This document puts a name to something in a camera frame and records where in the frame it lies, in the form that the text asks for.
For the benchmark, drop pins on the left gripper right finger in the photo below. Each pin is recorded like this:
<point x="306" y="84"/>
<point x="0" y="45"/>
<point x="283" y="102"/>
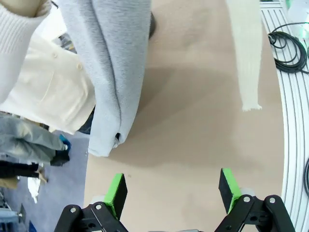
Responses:
<point x="231" y="191"/>

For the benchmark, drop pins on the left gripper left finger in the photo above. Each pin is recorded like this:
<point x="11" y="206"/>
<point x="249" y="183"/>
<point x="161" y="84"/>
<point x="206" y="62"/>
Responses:
<point x="116" y="193"/>

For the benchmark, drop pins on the white cloth on floor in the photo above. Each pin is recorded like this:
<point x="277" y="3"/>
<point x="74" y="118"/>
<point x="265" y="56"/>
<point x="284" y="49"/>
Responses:
<point x="33" y="191"/>

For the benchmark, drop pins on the mannequin with white cloth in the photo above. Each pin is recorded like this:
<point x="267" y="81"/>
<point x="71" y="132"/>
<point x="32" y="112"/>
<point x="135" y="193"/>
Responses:
<point x="24" y="135"/>

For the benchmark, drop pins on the person in cream cardigan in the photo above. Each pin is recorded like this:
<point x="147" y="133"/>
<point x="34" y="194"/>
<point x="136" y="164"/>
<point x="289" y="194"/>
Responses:
<point x="48" y="91"/>

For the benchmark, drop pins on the aluminium rail base plate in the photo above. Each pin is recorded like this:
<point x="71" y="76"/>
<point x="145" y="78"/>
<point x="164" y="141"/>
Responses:
<point x="294" y="120"/>

